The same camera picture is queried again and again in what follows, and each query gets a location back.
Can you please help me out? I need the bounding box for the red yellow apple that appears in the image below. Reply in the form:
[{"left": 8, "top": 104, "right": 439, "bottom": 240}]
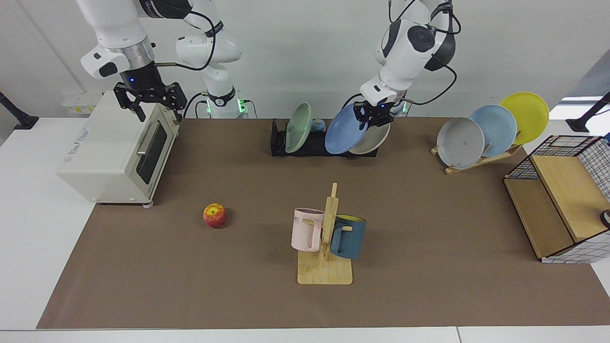
[{"left": 203, "top": 203, "right": 227, "bottom": 229}]

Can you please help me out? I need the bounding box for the beige plate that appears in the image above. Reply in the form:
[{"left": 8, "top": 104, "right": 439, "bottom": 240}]
[{"left": 348, "top": 123, "right": 391, "bottom": 155}]

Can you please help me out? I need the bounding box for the pale green plate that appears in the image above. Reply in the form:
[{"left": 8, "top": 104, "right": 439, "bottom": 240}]
[{"left": 285, "top": 103, "right": 313, "bottom": 154}]

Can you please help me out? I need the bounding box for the black dish rack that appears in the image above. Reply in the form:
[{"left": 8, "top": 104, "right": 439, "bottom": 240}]
[{"left": 271, "top": 119, "right": 379, "bottom": 158}]

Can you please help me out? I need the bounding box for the grey plate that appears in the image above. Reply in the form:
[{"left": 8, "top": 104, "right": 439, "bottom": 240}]
[{"left": 437, "top": 117, "right": 485, "bottom": 170}]

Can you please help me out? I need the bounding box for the wooden plate rack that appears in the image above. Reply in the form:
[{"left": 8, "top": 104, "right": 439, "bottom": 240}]
[{"left": 430, "top": 143, "right": 522, "bottom": 175}]

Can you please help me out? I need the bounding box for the light blue plate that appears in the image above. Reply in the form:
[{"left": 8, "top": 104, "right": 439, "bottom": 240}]
[{"left": 469, "top": 104, "right": 518, "bottom": 157}]

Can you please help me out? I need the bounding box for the yellow plate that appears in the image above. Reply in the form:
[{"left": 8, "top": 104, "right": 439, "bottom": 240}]
[{"left": 499, "top": 92, "right": 550, "bottom": 145}]

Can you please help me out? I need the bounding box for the small white box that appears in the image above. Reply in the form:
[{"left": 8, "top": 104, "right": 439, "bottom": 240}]
[{"left": 62, "top": 92, "right": 103, "bottom": 115}]

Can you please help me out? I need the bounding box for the pale toaster oven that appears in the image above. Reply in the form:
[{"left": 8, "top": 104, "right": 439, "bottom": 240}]
[{"left": 56, "top": 91, "right": 181, "bottom": 208}]

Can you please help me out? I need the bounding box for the brown table cloth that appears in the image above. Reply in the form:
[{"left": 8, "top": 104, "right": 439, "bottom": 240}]
[{"left": 36, "top": 117, "right": 610, "bottom": 330}]

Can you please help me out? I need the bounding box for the black stand base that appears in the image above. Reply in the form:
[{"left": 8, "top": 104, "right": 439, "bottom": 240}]
[
  {"left": 0, "top": 91, "right": 40, "bottom": 130},
  {"left": 566, "top": 91, "right": 610, "bottom": 133}
]

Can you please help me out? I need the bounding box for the dark teal cup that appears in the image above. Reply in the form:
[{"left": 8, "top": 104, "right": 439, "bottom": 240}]
[{"left": 330, "top": 214, "right": 366, "bottom": 260}]

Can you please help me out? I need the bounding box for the pink cup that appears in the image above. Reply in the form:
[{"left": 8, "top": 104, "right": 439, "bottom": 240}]
[{"left": 291, "top": 208, "right": 325, "bottom": 252}]

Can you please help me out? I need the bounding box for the wooden cup stand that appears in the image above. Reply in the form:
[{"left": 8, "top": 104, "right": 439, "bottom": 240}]
[{"left": 297, "top": 183, "right": 353, "bottom": 285}]

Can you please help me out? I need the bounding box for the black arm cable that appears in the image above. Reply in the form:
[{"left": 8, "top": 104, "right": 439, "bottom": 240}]
[
  {"left": 388, "top": 0, "right": 459, "bottom": 106},
  {"left": 153, "top": 10, "right": 216, "bottom": 72}
]

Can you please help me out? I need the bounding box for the wire basket with wooden floor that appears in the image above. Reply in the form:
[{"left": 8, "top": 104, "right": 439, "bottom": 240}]
[{"left": 504, "top": 135, "right": 610, "bottom": 264}]

